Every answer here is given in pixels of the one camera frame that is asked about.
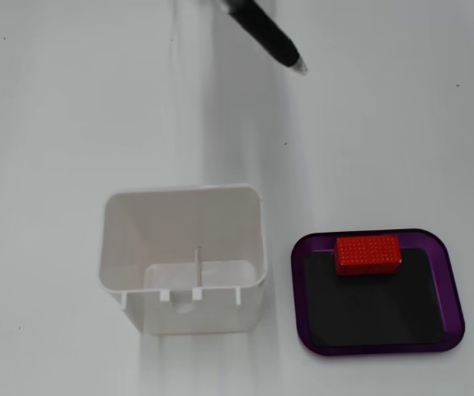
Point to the white plastic pen holder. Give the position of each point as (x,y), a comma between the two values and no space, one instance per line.
(203,313)

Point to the black pad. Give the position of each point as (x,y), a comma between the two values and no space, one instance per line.
(372,309)

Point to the black clear gel pen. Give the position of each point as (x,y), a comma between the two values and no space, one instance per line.
(269,37)

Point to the red perforated block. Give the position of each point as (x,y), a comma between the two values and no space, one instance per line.
(366,253)

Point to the purple metal tray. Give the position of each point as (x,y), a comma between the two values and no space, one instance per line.
(453,297)

